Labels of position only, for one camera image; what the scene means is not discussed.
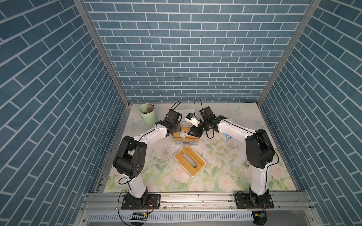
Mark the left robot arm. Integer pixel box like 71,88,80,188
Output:
113,109,182,209

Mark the green pencil cup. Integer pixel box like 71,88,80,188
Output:
139,104,157,128

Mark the white box with bamboo lid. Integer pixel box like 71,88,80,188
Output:
174,146,206,177

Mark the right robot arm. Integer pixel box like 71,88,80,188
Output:
185,107,276,209

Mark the blue tissue pack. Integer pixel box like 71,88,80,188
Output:
220,133,232,142
175,131,199,146

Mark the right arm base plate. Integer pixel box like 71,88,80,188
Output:
234,192,274,209

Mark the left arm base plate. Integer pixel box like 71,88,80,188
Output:
121,194,161,210

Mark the clear plastic tissue box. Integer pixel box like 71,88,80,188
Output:
172,125,200,147

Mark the bundle of coloured pencils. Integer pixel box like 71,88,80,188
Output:
147,103,154,114

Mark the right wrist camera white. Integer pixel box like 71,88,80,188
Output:
185,113,202,127

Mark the small grey remote device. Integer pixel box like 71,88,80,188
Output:
244,161,250,169

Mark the aluminium mounting rail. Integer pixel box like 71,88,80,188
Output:
80,191,314,212

